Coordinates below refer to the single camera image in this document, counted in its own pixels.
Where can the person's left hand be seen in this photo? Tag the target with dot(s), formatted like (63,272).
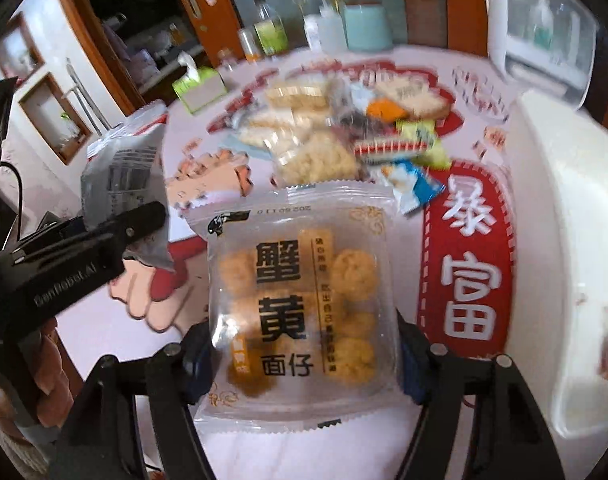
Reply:
(54,360)

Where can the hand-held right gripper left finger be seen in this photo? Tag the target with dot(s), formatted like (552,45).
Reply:
(196,362)

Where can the orange snack packet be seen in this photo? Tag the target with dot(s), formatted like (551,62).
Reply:
(383,110)

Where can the mint green canister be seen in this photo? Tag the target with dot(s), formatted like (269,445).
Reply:
(366,27)

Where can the white plastic bottle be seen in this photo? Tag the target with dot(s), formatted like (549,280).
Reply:
(325,32)

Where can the red printed tablecloth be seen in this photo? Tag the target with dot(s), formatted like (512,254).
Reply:
(458,260)

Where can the clear bottle with green label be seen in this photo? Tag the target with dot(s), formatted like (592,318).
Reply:
(270,32)

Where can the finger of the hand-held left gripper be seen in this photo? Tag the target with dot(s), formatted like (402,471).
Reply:
(134,224)

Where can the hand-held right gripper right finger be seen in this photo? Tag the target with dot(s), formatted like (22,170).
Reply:
(412,362)

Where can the blue snack packet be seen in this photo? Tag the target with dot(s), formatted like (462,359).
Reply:
(413,185)

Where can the orange wooden door frame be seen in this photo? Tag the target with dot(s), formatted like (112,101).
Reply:
(219,20)

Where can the red striped snack packet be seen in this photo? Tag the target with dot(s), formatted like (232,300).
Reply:
(388,147)

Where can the green tissue box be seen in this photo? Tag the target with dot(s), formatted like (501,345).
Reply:
(199,87)

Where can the silver foil snack packet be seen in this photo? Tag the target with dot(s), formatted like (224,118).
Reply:
(129,170)

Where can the clear packet of round snacks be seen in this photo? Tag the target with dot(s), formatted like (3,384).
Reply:
(284,285)

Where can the small orange bottle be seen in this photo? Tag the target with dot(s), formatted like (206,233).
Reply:
(248,46)

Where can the white plastic tray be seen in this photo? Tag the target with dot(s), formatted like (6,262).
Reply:
(558,260)

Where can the clear rice cracker packet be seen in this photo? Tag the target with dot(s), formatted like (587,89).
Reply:
(314,160)
(269,130)
(299,95)

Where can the yellow-green snack packet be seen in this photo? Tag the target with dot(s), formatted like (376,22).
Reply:
(428,140)

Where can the white cabinet with clear door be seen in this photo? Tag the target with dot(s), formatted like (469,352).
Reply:
(543,35)

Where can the beige cracker packet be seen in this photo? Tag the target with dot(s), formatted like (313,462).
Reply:
(413,96)

